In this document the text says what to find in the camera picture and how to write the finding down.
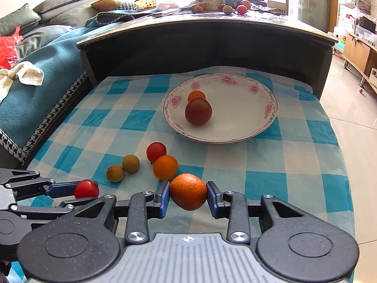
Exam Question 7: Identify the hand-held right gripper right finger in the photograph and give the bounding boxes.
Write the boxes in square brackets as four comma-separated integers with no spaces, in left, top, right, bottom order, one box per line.
[206,181,313,245]

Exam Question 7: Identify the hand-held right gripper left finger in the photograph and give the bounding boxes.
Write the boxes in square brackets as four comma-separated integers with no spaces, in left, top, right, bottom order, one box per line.
[67,181,171,245]

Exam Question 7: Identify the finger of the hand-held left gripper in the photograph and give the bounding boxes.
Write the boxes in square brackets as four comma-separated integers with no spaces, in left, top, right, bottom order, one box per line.
[11,196,103,222]
[0,168,79,199]

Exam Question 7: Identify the large rough-skinned orange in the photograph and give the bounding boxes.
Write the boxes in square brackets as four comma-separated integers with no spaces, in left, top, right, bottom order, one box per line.
[169,173,208,212]

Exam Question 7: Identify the red tomato with stem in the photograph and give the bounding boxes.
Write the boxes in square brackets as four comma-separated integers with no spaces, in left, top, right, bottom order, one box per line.
[74,179,100,200]

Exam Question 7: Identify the white floral plate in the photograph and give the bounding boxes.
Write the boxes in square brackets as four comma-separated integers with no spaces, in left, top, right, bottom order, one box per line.
[163,72,278,144]

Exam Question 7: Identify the smooth orange tomato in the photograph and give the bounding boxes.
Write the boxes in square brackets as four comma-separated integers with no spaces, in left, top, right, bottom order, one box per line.
[153,155,179,181]

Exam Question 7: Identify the red cherry tomato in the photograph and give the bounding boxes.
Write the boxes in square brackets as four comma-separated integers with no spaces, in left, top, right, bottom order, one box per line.
[146,142,167,164]

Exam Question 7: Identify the brown longan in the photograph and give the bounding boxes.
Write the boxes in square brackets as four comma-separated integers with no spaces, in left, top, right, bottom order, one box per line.
[106,165,126,183]
[122,154,140,174]

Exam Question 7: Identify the blue white checkered tablecloth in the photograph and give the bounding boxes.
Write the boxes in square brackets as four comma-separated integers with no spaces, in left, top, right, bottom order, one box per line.
[13,65,357,283]

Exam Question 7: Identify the dark red tomato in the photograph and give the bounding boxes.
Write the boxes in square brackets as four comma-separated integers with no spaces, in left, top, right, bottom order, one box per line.
[184,98,213,126]

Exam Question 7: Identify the small orange kumquat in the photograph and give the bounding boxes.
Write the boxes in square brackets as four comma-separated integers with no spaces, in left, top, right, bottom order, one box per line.
[188,90,206,102]

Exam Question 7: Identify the teal sofa blanket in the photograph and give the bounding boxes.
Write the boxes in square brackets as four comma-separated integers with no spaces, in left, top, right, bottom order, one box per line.
[0,21,142,166]

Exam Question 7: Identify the white towel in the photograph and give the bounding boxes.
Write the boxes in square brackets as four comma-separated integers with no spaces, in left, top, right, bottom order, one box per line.
[0,61,45,104]

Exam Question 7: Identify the red plastic bag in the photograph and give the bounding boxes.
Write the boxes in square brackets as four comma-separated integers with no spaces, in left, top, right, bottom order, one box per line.
[0,25,25,70]

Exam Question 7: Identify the dark two-tier coffee table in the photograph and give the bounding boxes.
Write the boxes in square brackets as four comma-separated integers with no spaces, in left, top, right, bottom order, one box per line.
[76,6,339,101]

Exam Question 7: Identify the grey sofa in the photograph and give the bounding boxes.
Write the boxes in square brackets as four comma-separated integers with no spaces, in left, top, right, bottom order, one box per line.
[0,0,148,171]

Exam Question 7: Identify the green sofa cushion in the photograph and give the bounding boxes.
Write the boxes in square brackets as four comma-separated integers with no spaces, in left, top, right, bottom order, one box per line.
[0,4,42,36]

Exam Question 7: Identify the mustard yellow pillow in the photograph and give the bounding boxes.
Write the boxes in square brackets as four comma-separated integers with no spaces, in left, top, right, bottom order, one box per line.
[91,0,123,12]

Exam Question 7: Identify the houndstooth pillow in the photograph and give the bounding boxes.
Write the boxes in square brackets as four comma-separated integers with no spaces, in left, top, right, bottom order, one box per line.
[116,1,142,14]

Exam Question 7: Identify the orange plastic basket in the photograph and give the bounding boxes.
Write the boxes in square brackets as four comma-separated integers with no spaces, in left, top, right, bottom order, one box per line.
[131,0,160,9]

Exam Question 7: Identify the white paper packet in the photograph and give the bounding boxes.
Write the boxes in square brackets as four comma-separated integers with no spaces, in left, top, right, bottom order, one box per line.
[266,0,288,15]

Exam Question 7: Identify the wooden cabinet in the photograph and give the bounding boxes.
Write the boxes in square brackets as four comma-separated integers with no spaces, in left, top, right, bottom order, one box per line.
[342,32,377,89]

